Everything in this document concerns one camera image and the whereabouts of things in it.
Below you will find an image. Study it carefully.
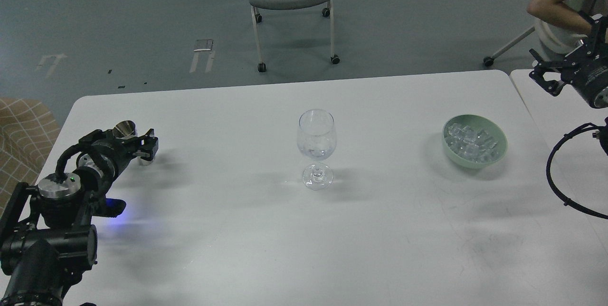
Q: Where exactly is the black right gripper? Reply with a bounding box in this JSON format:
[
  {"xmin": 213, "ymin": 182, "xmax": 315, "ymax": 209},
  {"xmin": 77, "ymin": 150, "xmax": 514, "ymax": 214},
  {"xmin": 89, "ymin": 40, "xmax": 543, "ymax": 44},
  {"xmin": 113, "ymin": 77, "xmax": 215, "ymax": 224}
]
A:
[{"xmin": 529, "ymin": 10, "xmax": 608, "ymax": 109}]

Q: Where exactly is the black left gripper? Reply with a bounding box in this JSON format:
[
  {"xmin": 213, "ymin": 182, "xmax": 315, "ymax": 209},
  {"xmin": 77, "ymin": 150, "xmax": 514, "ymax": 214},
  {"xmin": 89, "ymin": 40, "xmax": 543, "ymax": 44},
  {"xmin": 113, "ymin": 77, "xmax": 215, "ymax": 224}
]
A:
[{"xmin": 76, "ymin": 128, "xmax": 159, "ymax": 188}]

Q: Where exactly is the silver metal jigger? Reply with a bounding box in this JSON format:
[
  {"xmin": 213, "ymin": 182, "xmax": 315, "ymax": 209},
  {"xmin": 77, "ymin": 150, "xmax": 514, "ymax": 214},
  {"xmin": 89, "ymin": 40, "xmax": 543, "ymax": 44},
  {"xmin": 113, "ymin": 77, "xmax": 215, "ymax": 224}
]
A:
[{"xmin": 112, "ymin": 120, "xmax": 153, "ymax": 167}]

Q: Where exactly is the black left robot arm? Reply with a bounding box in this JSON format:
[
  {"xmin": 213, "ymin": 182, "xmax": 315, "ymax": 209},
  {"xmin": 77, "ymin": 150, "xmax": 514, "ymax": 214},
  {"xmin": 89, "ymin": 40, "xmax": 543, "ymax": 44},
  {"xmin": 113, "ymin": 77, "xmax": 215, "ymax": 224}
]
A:
[{"xmin": 1, "ymin": 126, "xmax": 159, "ymax": 306}]

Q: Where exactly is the pile of clear ice cubes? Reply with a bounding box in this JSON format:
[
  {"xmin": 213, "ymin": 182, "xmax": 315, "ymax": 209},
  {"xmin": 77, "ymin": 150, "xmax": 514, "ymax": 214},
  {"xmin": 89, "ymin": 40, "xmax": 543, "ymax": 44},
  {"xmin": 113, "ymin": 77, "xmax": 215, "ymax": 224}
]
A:
[{"xmin": 445, "ymin": 123, "xmax": 501, "ymax": 163}]

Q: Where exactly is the clear wine glass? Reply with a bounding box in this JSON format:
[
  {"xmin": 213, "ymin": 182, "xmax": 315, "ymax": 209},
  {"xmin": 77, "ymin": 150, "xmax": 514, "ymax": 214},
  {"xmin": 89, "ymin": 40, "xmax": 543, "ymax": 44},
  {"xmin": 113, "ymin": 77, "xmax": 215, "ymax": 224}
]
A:
[{"xmin": 296, "ymin": 109, "xmax": 337, "ymax": 191}]

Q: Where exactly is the white rolling chair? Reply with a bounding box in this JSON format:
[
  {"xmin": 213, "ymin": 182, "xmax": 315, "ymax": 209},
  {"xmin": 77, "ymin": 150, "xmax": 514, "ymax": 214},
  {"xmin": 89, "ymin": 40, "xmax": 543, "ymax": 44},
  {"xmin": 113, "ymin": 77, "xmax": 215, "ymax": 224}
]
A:
[{"xmin": 483, "ymin": 0, "xmax": 587, "ymax": 67}]

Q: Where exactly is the beige checkered sofa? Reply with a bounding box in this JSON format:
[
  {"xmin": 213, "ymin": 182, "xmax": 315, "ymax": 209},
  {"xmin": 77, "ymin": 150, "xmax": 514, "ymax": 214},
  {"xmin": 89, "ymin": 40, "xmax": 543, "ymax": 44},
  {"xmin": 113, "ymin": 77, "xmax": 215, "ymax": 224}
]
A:
[{"xmin": 0, "ymin": 97, "xmax": 60, "ymax": 212}]

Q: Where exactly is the green bowl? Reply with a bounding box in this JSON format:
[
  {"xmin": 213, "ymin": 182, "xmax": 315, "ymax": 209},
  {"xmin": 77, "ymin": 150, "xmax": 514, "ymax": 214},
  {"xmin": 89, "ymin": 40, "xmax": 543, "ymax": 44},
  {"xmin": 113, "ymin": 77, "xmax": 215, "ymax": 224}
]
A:
[{"xmin": 442, "ymin": 114, "xmax": 508, "ymax": 169}]

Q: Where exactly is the silver floor plate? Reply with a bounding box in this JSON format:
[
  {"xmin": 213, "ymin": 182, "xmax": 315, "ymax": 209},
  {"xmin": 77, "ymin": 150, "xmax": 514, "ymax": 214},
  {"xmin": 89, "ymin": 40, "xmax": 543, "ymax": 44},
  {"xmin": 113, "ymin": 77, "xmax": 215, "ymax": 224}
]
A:
[{"xmin": 193, "ymin": 39, "xmax": 214, "ymax": 52}]

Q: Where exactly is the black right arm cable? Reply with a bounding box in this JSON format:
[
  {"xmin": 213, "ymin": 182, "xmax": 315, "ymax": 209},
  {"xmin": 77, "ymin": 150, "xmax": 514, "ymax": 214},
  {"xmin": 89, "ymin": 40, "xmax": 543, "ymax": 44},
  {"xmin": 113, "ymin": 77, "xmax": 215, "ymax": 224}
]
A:
[{"xmin": 546, "ymin": 123, "xmax": 608, "ymax": 220}]

